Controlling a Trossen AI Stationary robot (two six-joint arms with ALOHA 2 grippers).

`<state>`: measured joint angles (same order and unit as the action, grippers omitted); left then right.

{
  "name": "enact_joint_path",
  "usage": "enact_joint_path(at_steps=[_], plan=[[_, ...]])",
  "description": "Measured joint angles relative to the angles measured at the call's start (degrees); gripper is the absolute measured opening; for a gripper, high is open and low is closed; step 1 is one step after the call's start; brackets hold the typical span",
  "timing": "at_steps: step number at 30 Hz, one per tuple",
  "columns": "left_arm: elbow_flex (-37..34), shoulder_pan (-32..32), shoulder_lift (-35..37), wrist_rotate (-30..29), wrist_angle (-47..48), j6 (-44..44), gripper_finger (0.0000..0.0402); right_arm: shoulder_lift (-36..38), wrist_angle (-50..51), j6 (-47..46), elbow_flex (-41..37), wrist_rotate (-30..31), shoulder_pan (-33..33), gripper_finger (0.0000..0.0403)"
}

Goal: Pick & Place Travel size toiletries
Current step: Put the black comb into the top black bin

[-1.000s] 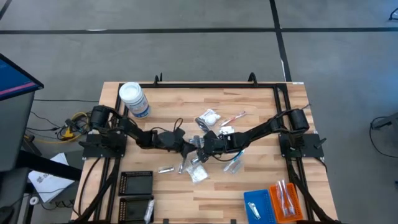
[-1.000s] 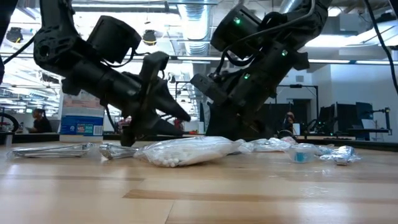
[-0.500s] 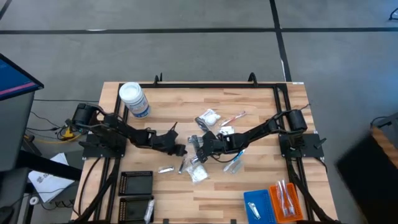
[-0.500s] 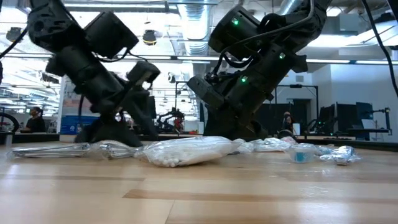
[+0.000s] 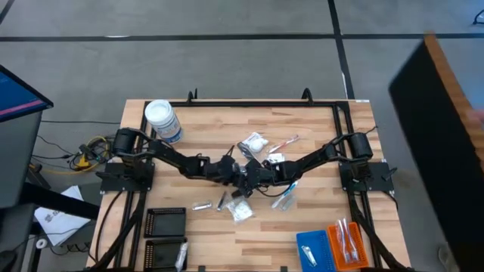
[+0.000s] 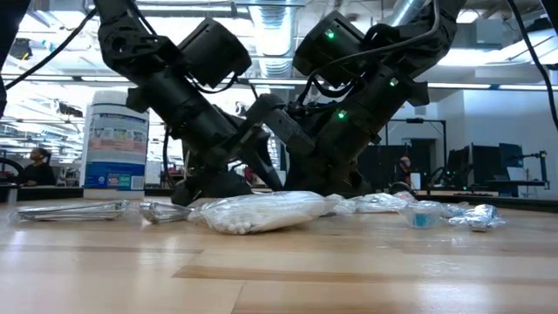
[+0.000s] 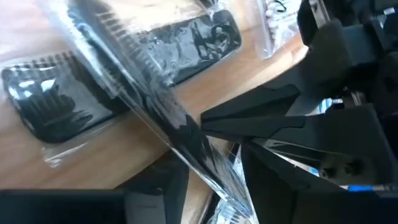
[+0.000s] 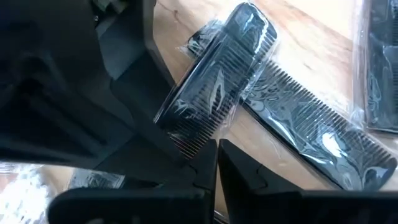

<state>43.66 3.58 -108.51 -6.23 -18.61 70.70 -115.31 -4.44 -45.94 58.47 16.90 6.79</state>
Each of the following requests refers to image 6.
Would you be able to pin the black aluminium table frame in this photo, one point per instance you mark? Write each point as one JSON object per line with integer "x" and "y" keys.
{"x": 523, "y": 204}

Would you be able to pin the small bagged nail clipper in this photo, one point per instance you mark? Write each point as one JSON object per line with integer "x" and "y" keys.
{"x": 163, "y": 211}

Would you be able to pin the clear bag of cotton balls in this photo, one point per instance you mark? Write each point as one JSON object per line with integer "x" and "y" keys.
{"x": 375, "y": 202}

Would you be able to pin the silver ribbed ceiling duct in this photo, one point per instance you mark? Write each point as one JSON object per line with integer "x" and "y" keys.
{"x": 274, "y": 26}

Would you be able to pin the long ceiling light strip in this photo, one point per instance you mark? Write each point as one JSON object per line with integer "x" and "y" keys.
{"x": 479, "y": 86}

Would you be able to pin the clear bag of cotton swabs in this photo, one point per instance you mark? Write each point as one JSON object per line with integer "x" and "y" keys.
{"x": 261, "y": 213}

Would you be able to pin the black gantry frame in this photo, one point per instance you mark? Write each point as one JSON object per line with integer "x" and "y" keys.
{"x": 436, "y": 121}

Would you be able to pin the bright ceiling light panel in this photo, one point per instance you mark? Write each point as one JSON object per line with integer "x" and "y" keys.
{"x": 475, "y": 56}

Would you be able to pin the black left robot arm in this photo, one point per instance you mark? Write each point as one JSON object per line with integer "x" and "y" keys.
{"x": 131, "y": 43}

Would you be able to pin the person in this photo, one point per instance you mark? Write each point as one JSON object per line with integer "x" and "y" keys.
{"x": 38, "y": 172}
{"x": 404, "y": 168}

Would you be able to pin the black monitor group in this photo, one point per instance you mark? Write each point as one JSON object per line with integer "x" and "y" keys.
{"x": 484, "y": 165}

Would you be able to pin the bagged silver nail clipper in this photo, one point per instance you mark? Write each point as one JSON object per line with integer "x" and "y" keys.
{"x": 479, "y": 218}

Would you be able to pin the clear bagged white toothbrush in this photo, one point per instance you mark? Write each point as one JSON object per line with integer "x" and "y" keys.
{"x": 70, "y": 211}

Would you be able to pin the bagged blue toothbrush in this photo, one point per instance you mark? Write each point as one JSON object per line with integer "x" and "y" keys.
{"x": 422, "y": 216}

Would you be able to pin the dark bin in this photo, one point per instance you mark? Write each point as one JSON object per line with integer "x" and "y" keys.
{"x": 8, "y": 194}

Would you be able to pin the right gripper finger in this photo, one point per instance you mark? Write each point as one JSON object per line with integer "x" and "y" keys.
{"x": 287, "y": 128}

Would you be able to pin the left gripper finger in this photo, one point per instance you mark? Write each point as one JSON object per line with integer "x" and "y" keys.
{"x": 213, "y": 185}
{"x": 261, "y": 159}

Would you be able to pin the white wipes canister blue label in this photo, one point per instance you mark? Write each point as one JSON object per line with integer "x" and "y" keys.
{"x": 109, "y": 148}

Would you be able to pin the black partition screen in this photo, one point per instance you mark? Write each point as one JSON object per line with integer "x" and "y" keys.
{"x": 388, "y": 170}

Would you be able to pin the white cup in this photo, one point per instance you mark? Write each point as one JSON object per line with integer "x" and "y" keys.
{"x": 415, "y": 181}

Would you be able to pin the silver smooth ceiling duct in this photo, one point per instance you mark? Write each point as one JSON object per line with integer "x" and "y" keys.
{"x": 405, "y": 11}

